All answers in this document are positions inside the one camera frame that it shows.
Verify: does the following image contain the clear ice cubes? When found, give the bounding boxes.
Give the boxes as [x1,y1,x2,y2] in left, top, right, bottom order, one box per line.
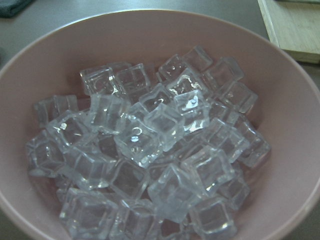
[25,46,271,240]

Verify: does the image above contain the pink bowl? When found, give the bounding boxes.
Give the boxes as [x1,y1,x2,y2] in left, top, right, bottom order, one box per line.
[0,10,320,240]

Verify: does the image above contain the wooden cutting board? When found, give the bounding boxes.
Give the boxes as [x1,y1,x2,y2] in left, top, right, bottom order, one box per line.
[258,0,320,64]

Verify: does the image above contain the dark grey cloth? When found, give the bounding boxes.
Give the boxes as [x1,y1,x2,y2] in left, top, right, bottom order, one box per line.
[0,0,32,18]

